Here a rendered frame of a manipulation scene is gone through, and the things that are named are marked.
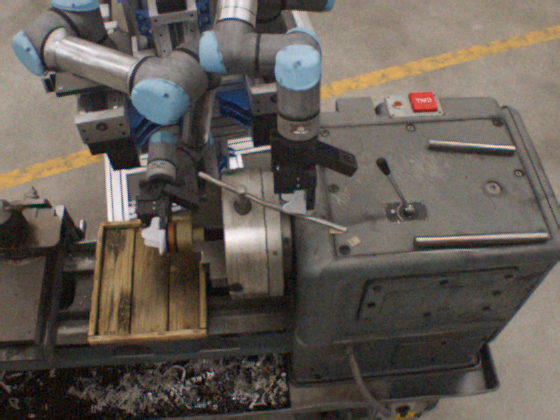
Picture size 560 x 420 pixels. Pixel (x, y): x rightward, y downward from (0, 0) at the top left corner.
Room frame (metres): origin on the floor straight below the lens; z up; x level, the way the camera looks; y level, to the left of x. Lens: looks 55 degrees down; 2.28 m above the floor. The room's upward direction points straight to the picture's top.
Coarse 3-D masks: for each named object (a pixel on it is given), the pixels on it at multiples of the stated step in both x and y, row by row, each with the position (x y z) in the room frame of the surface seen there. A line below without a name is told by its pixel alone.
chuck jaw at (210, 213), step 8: (208, 184) 0.80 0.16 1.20; (208, 192) 0.79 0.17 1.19; (216, 192) 0.79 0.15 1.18; (200, 200) 0.78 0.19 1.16; (208, 200) 0.77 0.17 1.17; (216, 200) 0.78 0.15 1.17; (200, 208) 0.76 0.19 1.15; (208, 208) 0.76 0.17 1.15; (216, 208) 0.76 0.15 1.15; (192, 216) 0.75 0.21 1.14; (200, 216) 0.75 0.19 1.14; (208, 216) 0.75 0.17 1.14; (216, 216) 0.75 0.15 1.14; (192, 224) 0.74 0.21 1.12; (200, 224) 0.74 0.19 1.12; (208, 224) 0.74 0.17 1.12; (216, 224) 0.74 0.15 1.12
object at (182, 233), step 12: (168, 228) 0.73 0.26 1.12; (180, 228) 0.73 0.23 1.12; (192, 228) 0.73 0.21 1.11; (204, 228) 0.76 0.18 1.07; (168, 240) 0.70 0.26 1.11; (180, 240) 0.70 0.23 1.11; (192, 240) 0.70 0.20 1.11; (204, 240) 0.71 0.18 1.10; (168, 252) 0.69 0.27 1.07; (180, 252) 0.69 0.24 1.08; (192, 252) 0.69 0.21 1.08
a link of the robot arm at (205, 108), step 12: (192, 48) 1.01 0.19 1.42; (216, 84) 1.03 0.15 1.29; (204, 96) 1.03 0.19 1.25; (192, 108) 1.04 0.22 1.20; (204, 108) 1.04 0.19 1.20; (192, 120) 1.04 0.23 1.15; (204, 120) 1.05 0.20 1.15; (192, 132) 1.05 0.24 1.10; (204, 132) 1.06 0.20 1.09; (180, 144) 1.08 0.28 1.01; (192, 144) 1.05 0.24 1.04; (204, 144) 1.07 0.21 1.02; (192, 156) 1.04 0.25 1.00
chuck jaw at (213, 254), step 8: (224, 240) 0.71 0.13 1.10; (200, 248) 0.68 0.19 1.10; (208, 248) 0.68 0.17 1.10; (216, 248) 0.68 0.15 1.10; (224, 248) 0.68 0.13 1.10; (200, 256) 0.67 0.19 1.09; (208, 256) 0.66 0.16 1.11; (216, 256) 0.66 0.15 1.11; (224, 256) 0.66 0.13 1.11; (208, 264) 0.64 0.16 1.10; (216, 264) 0.64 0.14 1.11; (224, 264) 0.64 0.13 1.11; (216, 272) 0.62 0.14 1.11; (224, 272) 0.62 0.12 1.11; (216, 280) 0.60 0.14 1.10; (224, 280) 0.60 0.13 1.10; (232, 288) 0.59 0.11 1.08; (240, 288) 0.59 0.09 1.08
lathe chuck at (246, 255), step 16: (224, 176) 0.80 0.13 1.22; (240, 176) 0.80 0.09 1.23; (256, 176) 0.80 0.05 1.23; (224, 192) 0.75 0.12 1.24; (256, 192) 0.75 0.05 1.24; (224, 208) 0.71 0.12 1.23; (256, 208) 0.71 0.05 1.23; (224, 224) 0.67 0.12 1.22; (240, 224) 0.67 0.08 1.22; (256, 224) 0.67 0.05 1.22; (240, 240) 0.64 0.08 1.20; (256, 240) 0.65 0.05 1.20; (240, 256) 0.62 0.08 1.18; (256, 256) 0.62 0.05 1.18; (240, 272) 0.60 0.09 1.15; (256, 272) 0.60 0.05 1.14; (256, 288) 0.59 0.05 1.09
